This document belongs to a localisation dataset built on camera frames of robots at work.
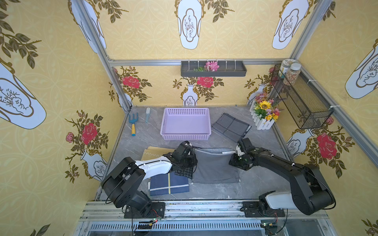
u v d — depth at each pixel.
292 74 0.80
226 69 0.92
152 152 0.94
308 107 0.80
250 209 0.73
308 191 0.42
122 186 0.43
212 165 0.87
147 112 1.17
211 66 0.88
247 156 0.66
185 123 1.12
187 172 0.85
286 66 0.85
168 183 0.81
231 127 1.08
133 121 1.13
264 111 0.98
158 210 0.73
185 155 0.71
